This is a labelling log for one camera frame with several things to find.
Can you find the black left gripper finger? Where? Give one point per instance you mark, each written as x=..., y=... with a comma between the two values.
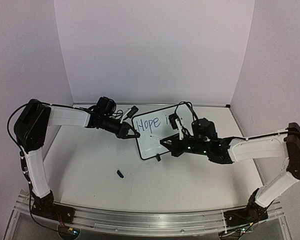
x=131, y=131
x=132, y=136

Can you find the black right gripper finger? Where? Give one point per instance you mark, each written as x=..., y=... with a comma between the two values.
x=170, y=139
x=168, y=144

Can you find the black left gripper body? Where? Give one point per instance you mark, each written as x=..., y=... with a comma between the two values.
x=120, y=132

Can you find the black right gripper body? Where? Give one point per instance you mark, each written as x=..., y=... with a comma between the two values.
x=176, y=145

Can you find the white marker pen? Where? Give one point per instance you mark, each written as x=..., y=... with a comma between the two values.
x=156, y=137

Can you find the white whiteboard with black frame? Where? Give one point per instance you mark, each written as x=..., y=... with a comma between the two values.
x=154, y=120

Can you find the blue marker cap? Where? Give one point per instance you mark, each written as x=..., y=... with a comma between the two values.
x=119, y=173

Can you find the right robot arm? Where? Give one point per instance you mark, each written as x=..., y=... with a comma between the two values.
x=204, y=140

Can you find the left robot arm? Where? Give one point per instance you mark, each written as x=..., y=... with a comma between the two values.
x=30, y=130

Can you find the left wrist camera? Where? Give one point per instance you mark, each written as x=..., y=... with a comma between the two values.
x=129, y=113

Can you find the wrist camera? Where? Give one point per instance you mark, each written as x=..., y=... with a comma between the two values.
x=129, y=113
x=175, y=121

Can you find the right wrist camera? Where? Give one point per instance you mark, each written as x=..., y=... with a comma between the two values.
x=175, y=121

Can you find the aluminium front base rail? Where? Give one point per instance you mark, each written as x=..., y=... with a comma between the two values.
x=158, y=224

